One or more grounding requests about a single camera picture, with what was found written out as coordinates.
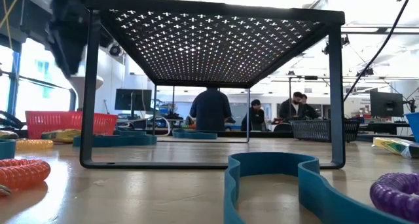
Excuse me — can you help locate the black metal rig frame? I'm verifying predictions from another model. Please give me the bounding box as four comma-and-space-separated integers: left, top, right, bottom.
287, 75, 330, 120

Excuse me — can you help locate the red plastic basket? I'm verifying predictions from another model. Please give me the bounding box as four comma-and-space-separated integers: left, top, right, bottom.
25, 110, 119, 140

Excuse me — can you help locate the black aluminium table frame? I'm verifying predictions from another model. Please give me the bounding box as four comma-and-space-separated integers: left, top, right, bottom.
0, 127, 419, 143

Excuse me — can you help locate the red-orange spiral wrist coil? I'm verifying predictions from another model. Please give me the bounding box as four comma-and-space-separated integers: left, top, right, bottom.
0, 158, 52, 198

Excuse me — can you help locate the yellow spiral wrist coil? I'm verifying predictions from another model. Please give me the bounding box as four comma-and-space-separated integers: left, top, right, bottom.
15, 139, 54, 151

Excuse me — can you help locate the black computer monitor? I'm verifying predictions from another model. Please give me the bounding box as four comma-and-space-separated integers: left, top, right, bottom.
114, 88, 153, 112

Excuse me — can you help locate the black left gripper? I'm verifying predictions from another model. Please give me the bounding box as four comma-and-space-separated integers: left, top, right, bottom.
48, 0, 89, 77

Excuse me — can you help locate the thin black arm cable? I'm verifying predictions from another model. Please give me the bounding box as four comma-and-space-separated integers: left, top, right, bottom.
342, 0, 416, 103

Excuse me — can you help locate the purple spiral wrist coil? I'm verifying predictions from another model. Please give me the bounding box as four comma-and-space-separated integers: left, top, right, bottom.
369, 172, 419, 223

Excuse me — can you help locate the black plastic basket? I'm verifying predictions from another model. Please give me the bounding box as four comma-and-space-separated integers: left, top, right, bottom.
289, 119, 361, 143

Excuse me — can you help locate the white mushroom table lamp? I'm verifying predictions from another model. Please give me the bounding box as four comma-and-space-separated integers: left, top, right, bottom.
67, 73, 105, 113

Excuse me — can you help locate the person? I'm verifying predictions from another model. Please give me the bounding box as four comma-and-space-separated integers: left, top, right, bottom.
189, 86, 232, 132
278, 91, 307, 121
240, 99, 266, 132
300, 93, 321, 121

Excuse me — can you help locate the blue plastic basket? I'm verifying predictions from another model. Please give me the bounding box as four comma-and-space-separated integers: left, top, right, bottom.
405, 111, 419, 143

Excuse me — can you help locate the black ceiling camera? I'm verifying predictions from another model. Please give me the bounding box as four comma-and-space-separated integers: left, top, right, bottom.
355, 67, 374, 77
322, 33, 350, 56

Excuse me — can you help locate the black perforated metal shelf riser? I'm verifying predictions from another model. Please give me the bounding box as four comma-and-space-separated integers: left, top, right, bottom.
79, 0, 346, 170

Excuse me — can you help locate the thin white lamp cable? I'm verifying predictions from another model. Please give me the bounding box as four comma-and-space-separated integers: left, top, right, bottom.
149, 115, 173, 137

